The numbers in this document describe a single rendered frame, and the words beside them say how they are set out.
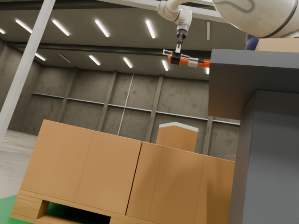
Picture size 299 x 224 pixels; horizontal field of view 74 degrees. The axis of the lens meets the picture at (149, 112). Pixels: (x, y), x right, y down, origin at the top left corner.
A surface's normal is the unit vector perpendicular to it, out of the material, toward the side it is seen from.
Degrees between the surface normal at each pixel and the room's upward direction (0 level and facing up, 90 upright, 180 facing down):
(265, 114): 90
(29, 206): 90
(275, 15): 141
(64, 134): 90
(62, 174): 90
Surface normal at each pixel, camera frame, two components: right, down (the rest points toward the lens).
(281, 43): -0.26, -0.26
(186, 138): 0.33, -0.13
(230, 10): -0.50, 0.80
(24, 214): -0.02, -0.22
